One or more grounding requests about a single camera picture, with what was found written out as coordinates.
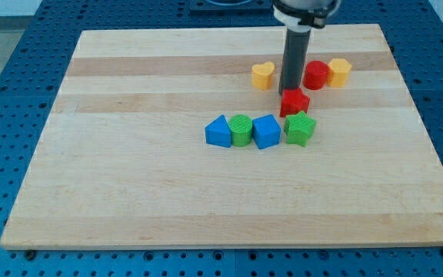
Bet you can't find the blue triangle block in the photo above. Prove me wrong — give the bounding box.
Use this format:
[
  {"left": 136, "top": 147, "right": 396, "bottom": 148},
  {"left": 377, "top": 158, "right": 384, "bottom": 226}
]
[{"left": 205, "top": 115, "right": 231, "bottom": 148}]

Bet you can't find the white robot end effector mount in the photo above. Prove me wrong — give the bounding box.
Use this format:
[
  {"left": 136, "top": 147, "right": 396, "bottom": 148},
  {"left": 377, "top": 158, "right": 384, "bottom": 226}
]
[{"left": 271, "top": 0, "right": 341, "bottom": 32}]

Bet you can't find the green star block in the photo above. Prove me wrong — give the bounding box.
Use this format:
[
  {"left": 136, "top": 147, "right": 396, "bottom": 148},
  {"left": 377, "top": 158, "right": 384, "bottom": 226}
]
[{"left": 284, "top": 111, "right": 317, "bottom": 147}]

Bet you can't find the red star block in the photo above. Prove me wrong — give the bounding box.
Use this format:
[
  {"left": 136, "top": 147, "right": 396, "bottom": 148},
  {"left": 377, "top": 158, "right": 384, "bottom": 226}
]
[{"left": 279, "top": 88, "right": 311, "bottom": 118}]

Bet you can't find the yellow heart block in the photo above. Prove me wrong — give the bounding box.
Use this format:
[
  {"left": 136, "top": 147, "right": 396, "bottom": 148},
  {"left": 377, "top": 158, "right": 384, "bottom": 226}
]
[{"left": 251, "top": 62, "right": 275, "bottom": 90}]

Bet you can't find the yellow hexagon block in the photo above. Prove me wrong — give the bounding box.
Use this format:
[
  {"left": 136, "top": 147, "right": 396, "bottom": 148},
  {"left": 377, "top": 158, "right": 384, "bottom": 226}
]
[{"left": 326, "top": 58, "right": 352, "bottom": 88}]

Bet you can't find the green cylinder block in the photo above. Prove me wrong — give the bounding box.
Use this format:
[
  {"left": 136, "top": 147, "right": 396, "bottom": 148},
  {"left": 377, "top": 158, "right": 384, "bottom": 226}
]
[{"left": 228, "top": 114, "right": 253, "bottom": 147}]

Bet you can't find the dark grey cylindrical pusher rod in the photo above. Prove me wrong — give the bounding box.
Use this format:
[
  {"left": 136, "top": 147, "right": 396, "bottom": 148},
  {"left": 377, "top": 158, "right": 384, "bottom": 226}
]
[{"left": 278, "top": 28, "right": 311, "bottom": 95}]

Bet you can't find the light wooden board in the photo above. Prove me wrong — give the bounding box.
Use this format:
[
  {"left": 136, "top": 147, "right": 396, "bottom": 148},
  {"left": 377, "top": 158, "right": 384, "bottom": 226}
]
[{"left": 0, "top": 24, "right": 443, "bottom": 250}]

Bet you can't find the red cylinder block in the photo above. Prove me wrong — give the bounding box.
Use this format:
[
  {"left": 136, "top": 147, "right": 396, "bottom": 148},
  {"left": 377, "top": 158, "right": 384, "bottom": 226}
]
[{"left": 303, "top": 60, "right": 328, "bottom": 90}]

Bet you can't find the blue cube block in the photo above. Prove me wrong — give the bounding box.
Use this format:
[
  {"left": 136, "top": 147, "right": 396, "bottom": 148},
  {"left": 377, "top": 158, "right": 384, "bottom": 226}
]
[{"left": 252, "top": 115, "right": 281, "bottom": 149}]

